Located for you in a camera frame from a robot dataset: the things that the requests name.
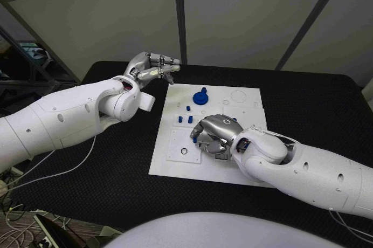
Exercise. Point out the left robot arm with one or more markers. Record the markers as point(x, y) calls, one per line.
point(67, 118)

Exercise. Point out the white task board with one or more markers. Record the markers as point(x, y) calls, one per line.
point(178, 151)

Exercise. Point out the blue gear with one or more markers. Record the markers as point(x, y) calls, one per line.
point(201, 97)

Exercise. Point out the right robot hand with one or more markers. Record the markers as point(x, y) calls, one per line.
point(217, 128)

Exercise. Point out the metal rack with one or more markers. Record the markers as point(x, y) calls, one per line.
point(27, 70)

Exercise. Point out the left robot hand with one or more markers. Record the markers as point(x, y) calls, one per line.
point(146, 67)

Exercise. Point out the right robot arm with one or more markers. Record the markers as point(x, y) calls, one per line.
point(303, 171)

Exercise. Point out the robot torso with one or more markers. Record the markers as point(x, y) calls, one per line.
point(221, 230)

